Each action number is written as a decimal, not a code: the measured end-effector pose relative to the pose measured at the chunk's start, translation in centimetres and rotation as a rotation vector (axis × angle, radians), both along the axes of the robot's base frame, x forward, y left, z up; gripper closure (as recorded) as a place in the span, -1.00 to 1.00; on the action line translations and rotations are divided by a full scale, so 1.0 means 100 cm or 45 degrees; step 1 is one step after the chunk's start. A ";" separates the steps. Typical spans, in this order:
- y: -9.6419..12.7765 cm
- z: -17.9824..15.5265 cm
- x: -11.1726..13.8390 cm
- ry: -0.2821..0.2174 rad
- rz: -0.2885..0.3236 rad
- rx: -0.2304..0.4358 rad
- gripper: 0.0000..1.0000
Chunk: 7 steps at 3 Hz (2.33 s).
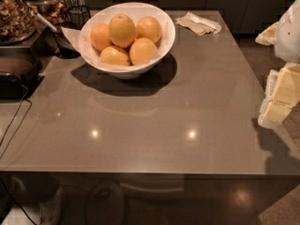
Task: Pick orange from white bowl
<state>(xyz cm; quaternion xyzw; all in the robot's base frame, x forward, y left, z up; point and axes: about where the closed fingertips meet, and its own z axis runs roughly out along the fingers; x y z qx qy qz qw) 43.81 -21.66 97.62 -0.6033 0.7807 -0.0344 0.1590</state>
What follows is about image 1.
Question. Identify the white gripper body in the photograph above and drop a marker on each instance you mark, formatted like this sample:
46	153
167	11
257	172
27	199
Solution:
289	32

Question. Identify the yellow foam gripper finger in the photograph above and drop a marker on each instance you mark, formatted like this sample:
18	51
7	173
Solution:
282	94

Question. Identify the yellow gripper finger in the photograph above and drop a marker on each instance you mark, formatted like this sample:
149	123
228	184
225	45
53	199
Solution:
267	36

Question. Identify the orange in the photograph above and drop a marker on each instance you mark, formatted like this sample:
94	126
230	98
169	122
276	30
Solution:
142	51
149	27
100	36
122	30
114	55

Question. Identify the white ceramic bowl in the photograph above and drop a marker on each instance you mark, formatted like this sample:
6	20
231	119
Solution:
129	71

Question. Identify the white paper bowl liner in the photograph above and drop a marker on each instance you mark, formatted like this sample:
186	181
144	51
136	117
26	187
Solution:
73	37

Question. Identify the crumpled paper napkin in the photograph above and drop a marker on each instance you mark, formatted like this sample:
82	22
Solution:
199	25

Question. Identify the dark round pot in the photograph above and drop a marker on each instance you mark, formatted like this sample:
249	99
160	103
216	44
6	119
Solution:
66	50

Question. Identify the small glass snack jar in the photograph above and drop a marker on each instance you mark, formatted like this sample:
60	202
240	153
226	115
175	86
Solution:
54	11

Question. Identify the metal serving spoon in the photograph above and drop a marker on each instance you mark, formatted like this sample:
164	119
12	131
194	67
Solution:
42	19

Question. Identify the large glass snack jar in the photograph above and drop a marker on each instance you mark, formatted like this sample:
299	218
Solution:
17	22

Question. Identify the black wire cup holder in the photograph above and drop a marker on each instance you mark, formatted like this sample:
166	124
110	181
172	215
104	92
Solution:
79	15

